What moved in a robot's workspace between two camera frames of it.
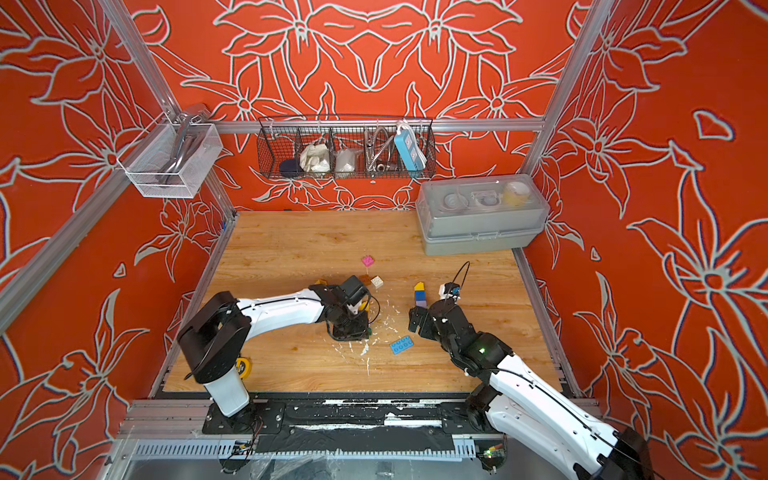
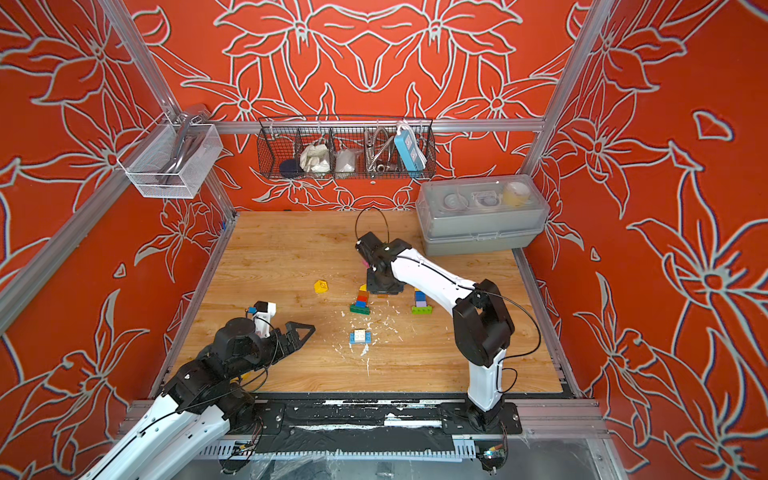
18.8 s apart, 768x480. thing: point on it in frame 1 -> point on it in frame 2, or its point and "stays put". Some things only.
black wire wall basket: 348,147 stays put
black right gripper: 425,330 -> 394,290
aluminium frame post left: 122,18 stays put
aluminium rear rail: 380,124 stays put
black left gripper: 362,334 -> 294,343
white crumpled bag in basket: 315,158 stays put
